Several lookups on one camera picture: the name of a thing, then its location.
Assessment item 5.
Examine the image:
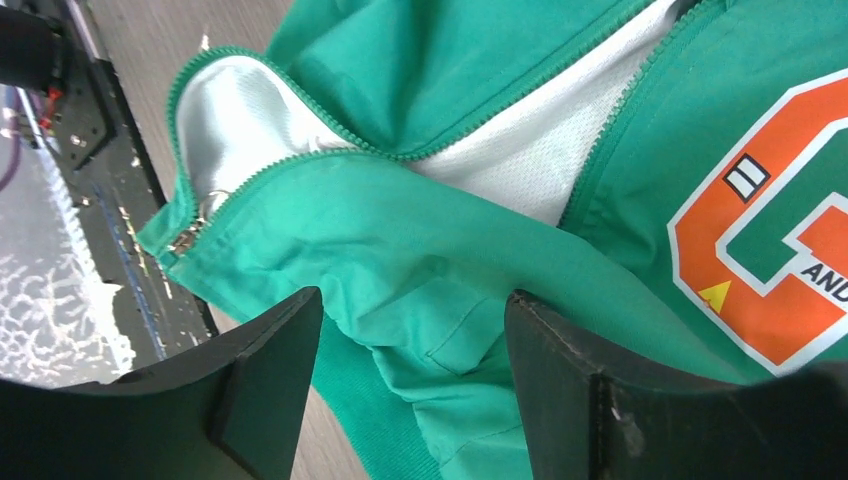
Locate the green varsity jacket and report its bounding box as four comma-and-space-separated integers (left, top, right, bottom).
140, 1, 847, 479

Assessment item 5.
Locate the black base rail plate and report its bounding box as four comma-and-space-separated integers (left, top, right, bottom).
17, 1, 218, 369

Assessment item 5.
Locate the silver zipper pull ring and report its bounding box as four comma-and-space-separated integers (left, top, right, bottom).
168, 190, 232, 256

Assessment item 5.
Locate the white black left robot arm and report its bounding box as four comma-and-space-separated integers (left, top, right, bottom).
1, 5, 67, 93

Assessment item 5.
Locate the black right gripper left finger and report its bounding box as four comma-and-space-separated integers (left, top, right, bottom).
1, 287, 324, 479

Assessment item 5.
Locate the aluminium slotted rail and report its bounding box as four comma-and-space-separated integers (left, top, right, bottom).
14, 87, 136, 374

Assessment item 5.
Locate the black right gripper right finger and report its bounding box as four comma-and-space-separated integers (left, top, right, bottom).
504, 290, 847, 479

